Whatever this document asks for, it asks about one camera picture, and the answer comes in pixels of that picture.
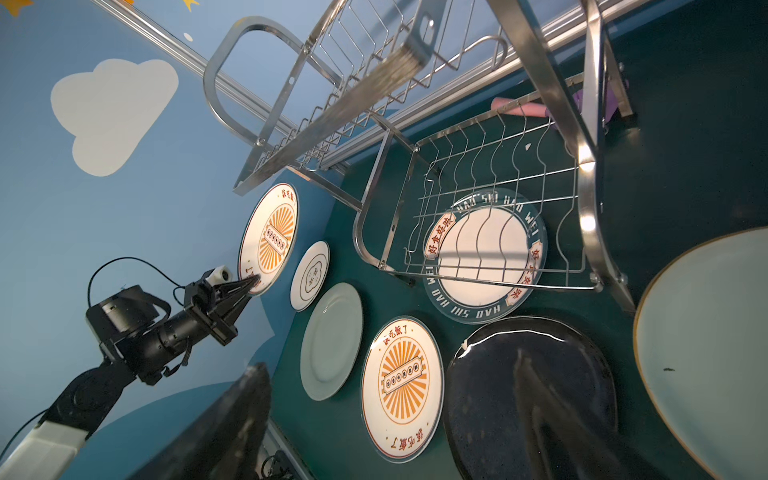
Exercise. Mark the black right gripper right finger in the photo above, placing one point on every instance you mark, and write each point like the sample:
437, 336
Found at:
563, 440

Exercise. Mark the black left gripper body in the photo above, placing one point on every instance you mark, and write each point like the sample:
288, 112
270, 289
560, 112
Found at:
213, 307

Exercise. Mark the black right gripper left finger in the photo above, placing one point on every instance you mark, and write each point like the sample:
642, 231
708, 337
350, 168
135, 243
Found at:
223, 442

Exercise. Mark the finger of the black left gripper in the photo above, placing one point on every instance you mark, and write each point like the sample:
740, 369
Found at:
237, 289
235, 301

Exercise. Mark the orange sunburst plate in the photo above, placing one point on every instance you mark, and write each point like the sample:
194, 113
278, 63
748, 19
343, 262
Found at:
402, 389
269, 237

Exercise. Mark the white cloud motif plate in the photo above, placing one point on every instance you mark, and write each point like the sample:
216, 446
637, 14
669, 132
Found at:
309, 276

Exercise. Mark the plain pale green plate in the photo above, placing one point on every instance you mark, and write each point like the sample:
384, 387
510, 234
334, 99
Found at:
331, 342

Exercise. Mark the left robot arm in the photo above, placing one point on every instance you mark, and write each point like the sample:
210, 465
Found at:
140, 339

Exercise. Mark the stainless steel dish rack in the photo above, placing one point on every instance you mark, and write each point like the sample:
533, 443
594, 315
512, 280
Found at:
388, 108

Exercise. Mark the dark blue speckled plate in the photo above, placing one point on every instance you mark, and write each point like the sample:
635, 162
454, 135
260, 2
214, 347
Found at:
484, 430

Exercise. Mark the orange sunburst plate flat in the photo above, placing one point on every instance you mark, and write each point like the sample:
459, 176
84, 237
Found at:
402, 389

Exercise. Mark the light green flower plate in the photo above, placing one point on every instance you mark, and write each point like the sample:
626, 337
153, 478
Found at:
700, 346

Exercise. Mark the green rim lettered plate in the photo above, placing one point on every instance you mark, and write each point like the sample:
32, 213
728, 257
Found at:
483, 255

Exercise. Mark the pink purple silicone spatula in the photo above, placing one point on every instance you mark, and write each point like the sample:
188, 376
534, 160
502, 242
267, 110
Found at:
539, 110

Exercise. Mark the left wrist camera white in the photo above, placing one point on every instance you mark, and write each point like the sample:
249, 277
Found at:
218, 276

